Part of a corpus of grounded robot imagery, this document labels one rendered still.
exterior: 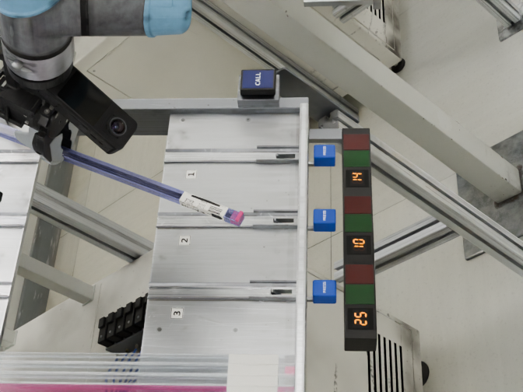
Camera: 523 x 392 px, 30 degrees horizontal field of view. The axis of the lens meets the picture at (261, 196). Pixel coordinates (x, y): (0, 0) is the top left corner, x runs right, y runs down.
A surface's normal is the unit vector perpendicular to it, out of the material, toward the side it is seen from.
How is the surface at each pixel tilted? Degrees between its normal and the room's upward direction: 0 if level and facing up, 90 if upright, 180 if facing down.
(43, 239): 90
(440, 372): 0
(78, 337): 0
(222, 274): 43
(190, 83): 90
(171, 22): 97
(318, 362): 90
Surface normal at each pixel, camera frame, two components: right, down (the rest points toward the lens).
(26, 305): 0.70, -0.40
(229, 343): -0.05, -0.59
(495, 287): -0.72, -0.43
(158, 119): -0.04, 0.80
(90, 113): 0.54, -0.19
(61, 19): 0.15, 0.64
